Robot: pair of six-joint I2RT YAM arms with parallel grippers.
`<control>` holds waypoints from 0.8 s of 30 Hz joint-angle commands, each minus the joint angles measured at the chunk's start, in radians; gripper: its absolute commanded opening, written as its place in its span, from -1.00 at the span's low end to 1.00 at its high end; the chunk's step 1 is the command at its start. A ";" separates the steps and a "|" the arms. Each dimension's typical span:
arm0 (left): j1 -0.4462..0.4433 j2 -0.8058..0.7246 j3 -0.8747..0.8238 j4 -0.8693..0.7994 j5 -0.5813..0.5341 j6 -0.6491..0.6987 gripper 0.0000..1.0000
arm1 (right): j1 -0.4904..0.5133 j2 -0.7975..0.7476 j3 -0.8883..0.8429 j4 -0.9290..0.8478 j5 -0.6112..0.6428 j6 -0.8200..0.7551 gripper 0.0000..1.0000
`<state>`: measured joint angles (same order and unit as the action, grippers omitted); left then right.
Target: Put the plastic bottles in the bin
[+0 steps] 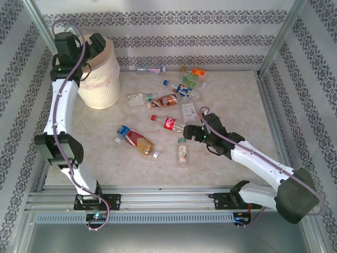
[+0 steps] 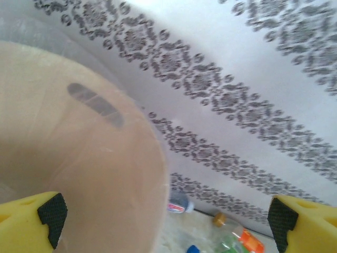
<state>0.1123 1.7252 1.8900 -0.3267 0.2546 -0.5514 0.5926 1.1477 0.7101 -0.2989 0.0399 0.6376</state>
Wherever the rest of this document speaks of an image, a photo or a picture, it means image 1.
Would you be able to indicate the Pepsi bottle blue cap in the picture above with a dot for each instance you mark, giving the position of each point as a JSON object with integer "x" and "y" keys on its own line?
{"x": 184, "y": 90}

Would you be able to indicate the aluminium frame post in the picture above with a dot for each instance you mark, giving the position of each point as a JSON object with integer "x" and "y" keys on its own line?
{"x": 41, "y": 23}
{"x": 287, "y": 26}

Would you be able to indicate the water bottle green cap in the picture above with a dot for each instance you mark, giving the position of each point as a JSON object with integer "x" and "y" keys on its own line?
{"x": 183, "y": 154}

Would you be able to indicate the clear bottle white printed label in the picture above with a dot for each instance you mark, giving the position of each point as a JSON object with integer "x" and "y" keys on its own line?
{"x": 188, "y": 110}

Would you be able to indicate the aluminium front rail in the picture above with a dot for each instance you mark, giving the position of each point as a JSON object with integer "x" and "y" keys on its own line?
{"x": 163, "y": 197}

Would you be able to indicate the Coca-Cola bottle red cap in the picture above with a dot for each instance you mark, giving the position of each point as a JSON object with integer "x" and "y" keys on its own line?
{"x": 169, "y": 123}

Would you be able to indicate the orange label bottle brown cap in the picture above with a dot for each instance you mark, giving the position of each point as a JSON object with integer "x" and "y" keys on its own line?
{"x": 198, "y": 73}

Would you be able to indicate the grey metal base panel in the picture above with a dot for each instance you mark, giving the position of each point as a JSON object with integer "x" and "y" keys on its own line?
{"x": 168, "y": 239}

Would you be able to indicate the flower label bottle green band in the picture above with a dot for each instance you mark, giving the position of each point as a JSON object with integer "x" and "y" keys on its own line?
{"x": 135, "y": 97}

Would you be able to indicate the brown Nescafe coffee bottle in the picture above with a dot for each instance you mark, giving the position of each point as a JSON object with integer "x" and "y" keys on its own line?
{"x": 164, "y": 101}

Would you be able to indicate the small controller board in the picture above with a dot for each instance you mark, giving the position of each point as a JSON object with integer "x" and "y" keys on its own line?
{"x": 97, "y": 217}
{"x": 242, "y": 218}

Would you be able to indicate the clear bottle purple white label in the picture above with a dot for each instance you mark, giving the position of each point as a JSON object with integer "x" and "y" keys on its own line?
{"x": 151, "y": 70}

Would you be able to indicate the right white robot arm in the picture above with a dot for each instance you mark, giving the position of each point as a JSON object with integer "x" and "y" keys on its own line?
{"x": 263, "y": 160}

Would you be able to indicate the cream ribbed waste bin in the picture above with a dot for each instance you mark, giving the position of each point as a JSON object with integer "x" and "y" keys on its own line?
{"x": 102, "y": 95}

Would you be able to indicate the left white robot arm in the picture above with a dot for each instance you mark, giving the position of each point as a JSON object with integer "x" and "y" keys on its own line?
{"x": 63, "y": 105}

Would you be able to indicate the blue label bottle white cap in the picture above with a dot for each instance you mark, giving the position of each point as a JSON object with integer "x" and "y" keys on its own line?
{"x": 123, "y": 129}

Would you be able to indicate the aluminium side rail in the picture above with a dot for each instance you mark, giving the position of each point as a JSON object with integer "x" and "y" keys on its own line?
{"x": 44, "y": 179}
{"x": 271, "y": 110}

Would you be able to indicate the green label plastic bottle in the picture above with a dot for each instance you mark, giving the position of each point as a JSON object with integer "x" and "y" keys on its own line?
{"x": 190, "y": 80}

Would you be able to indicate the red label tea bottle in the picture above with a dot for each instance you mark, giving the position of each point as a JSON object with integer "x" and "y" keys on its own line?
{"x": 139, "y": 142}

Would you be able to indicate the translucent pink bin liner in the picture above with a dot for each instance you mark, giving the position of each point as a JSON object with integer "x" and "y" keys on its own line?
{"x": 110, "y": 60}

